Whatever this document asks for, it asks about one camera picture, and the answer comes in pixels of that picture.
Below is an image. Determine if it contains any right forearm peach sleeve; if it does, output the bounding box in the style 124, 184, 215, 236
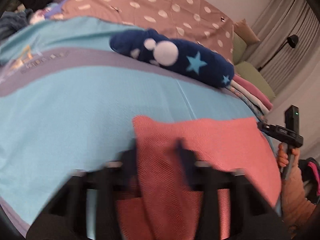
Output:
281, 165, 316, 230

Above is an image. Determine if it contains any right hand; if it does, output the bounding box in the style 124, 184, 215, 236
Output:
277, 143, 300, 167

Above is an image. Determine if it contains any floral folded garment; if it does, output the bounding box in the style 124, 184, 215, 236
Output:
226, 86, 267, 122

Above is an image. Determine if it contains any white folded garment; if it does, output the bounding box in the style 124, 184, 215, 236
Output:
231, 80, 270, 115

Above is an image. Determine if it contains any pink folded garment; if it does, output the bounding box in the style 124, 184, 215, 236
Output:
233, 74, 273, 111

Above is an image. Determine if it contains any green pillow front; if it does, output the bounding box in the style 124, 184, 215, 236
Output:
235, 61, 276, 101

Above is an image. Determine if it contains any green pillow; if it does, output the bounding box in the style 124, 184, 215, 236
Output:
235, 61, 276, 101
233, 33, 247, 64

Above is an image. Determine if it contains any black floor lamp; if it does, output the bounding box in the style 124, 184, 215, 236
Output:
257, 34, 299, 71

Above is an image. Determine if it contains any green pillow back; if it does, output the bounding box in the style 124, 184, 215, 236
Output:
233, 33, 247, 64

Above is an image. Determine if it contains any tan brown pillow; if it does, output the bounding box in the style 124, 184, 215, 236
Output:
234, 18, 260, 46

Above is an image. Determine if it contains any grey pleated curtain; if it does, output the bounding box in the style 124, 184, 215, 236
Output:
246, 0, 320, 160

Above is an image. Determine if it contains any navy star fleece blanket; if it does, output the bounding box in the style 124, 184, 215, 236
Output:
110, 29, 235, 88

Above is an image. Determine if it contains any brown polka dot blanket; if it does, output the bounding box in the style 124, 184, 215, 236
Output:
52, 0, 233, 62

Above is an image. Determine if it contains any black tracking camera box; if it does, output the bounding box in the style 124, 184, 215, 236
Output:
285, 105, 299, 134

